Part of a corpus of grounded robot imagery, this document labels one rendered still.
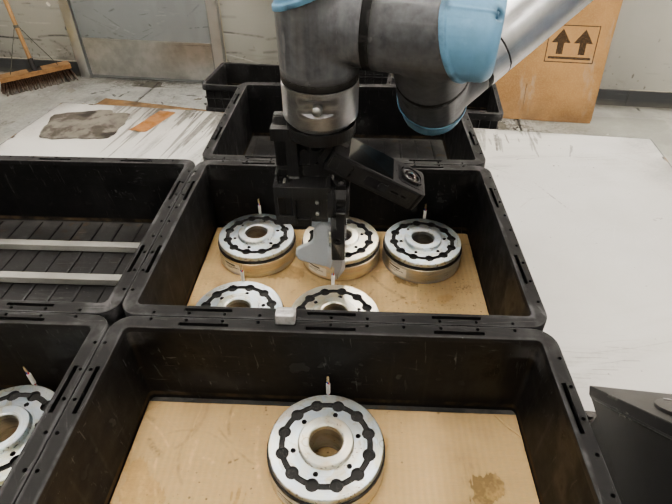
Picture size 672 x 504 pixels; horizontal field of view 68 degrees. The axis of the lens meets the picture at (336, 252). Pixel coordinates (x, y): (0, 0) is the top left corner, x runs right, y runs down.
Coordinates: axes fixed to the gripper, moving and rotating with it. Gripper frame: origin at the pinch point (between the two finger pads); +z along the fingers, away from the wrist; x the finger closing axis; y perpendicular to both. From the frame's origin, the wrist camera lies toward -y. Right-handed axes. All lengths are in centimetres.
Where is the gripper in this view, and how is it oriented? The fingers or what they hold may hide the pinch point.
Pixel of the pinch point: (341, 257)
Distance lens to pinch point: 64.7
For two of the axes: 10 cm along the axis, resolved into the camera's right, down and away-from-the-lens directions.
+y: -10.0, -0.3, 0.4
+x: -0.5, 7.0, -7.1
